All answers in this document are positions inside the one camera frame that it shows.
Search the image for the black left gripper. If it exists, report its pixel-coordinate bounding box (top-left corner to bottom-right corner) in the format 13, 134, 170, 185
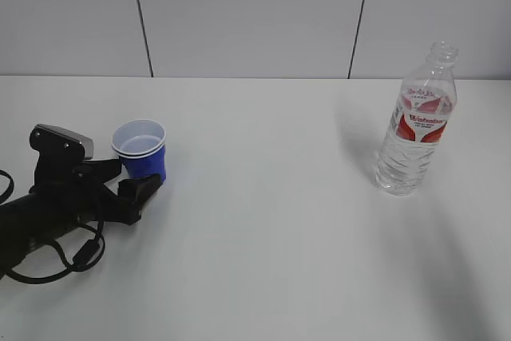
30, 159, 162, 225

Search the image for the blue paper cup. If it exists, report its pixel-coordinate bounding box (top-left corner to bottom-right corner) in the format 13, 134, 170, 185
111, 119, 166, 184

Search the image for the clear Wahaha water bottle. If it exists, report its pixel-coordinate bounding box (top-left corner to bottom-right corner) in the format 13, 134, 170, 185
375, 42, 458, 196

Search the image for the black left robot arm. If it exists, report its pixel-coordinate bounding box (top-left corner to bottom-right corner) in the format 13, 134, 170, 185
1, 159, 162, 285

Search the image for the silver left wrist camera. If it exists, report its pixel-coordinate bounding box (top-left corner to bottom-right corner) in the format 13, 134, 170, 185
30, 124, 94, 184

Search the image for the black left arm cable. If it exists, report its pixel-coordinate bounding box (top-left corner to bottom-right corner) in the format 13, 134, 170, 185
0, 169, 107, 284

